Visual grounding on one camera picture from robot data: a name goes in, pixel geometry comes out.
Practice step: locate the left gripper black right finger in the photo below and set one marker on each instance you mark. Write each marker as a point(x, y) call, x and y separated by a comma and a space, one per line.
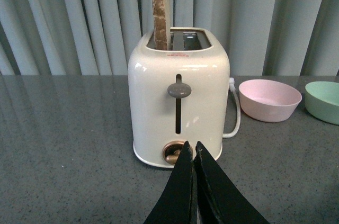
point(219, 200)

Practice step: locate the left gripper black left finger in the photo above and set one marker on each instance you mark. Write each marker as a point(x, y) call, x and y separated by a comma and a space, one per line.
point(176, 203)

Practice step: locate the pink plastic bowl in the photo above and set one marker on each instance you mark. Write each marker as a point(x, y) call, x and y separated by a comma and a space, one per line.
point(268, 100)

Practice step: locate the cream white toaster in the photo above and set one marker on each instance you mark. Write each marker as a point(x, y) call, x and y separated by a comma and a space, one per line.
point(178, 95)

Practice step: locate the green plastic bowl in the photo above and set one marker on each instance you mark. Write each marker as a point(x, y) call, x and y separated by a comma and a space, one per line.
point(321, 100)

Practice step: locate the brown bread slice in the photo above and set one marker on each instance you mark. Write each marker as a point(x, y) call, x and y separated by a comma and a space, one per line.
point(162, 24)

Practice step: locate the white pleated curtain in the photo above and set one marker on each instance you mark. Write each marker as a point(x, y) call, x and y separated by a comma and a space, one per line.
point(96, 37)

